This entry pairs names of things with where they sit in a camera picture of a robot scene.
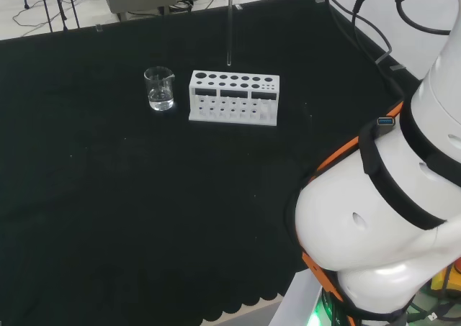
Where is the thick black cable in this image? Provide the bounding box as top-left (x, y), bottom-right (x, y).
top-left (393, 0), bottom-right (453, 36)

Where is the clear glass beaker with liquid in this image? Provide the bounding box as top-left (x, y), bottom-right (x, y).
top-left (143, 65), bottom-right (176, 112)

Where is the yellow stop button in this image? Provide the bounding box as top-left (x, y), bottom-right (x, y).
top-left (429, 257), bottom-right (461, 299)

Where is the black bench cloth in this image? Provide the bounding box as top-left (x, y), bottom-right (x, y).
top-left (0, 0), bottom-right (423, 326)

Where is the white test tube rack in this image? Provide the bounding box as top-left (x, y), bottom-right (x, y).
top-left (187, 69), bottom-right (281, 127)

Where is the black camera cable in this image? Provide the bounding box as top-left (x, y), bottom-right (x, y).
top-left (295, 0), bottom-right (393, 66)

